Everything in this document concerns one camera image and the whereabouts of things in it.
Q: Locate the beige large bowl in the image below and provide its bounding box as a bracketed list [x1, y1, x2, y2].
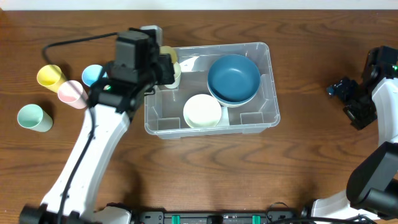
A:
[207, 88, 261, 108]

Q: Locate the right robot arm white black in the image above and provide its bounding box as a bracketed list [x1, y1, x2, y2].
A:
[302, 46, 397, 223]

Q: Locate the white small bowl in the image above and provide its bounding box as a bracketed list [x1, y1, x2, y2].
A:
[183, 94, 222, 128]

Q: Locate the clear plastic storage container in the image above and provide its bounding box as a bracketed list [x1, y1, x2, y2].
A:
[144, 42, 281, 139]

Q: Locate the white cup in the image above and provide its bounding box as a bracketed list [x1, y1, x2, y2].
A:
[165, 62, 182, 89]

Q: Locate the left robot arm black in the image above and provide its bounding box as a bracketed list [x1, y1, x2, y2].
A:
[19, 26, 175, 223]

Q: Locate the pink cup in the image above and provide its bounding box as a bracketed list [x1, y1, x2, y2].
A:
[57, 80, 88, 109]

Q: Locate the light blue cup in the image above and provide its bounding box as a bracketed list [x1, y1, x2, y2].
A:
[81, 65, 103, 86]

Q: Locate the yellow cup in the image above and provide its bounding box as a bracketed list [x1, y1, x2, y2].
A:
[37, 65, 67, 93]
[160, 46, 178, 64]

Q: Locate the mint green cup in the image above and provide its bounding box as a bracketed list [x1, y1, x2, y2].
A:
[17, 104, 53, 133]

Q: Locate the white label in container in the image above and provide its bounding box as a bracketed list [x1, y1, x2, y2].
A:
[217, 106, 229, 126]

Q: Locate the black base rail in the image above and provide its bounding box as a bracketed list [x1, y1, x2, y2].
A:
[130, 208, 299, 224]

